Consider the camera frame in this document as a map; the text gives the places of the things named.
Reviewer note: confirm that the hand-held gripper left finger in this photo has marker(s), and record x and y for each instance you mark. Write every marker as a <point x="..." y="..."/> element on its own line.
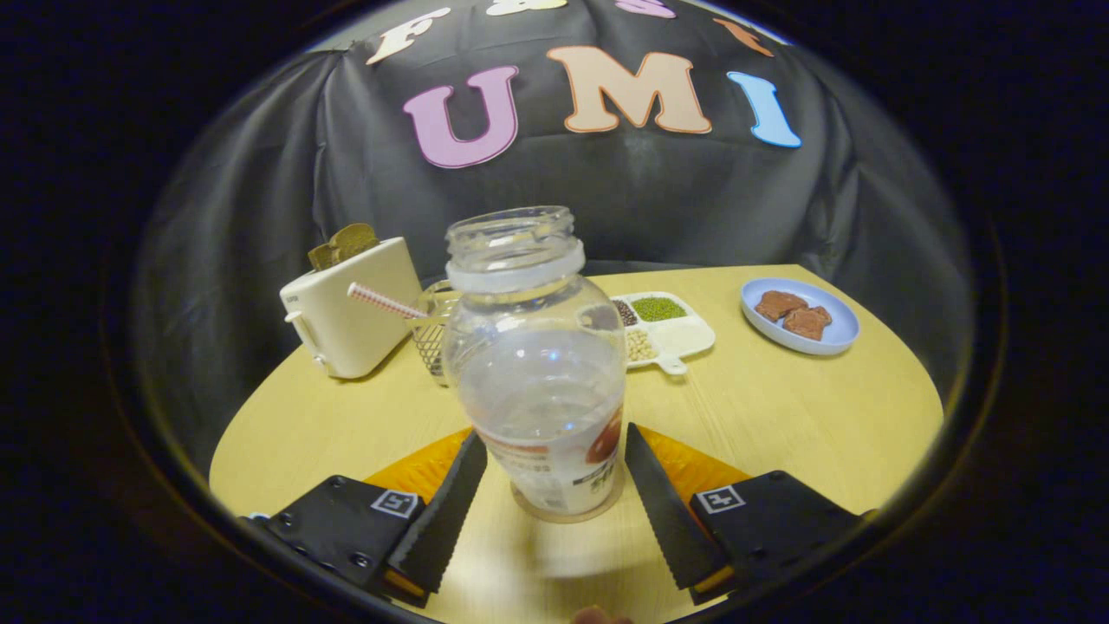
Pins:
<point x="442" y="529"/>

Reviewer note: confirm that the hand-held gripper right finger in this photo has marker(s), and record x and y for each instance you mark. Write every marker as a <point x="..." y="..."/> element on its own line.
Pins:
<point x="667" y="520"/>

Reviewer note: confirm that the clear plastic juice bottle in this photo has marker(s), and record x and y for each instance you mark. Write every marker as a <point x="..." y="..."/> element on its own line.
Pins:
<point x="541" y="390"/>

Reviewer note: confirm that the wooden table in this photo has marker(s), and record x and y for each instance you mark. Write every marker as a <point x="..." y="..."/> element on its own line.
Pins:
<point x="780" y="416"/>

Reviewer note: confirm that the clear ribbed glass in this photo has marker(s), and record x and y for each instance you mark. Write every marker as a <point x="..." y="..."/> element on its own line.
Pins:
<point x="431" y="347"/>

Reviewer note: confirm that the white divided snack tray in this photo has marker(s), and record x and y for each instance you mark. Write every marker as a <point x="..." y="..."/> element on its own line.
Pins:
<point x="684" y="334"/>

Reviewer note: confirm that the blue plate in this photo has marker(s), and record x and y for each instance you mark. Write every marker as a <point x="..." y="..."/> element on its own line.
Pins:
<point x="762" y="334"/>

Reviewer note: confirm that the white toaster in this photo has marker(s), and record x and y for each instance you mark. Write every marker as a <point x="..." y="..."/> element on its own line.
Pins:
<point x="346" y="325"/>

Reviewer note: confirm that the red striped straw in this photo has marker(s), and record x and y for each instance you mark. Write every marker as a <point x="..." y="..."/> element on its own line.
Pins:
<point x="381" y="301"/>

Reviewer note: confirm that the brown toast slices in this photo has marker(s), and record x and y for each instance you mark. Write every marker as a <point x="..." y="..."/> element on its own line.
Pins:
<point x="351" y="238"/>

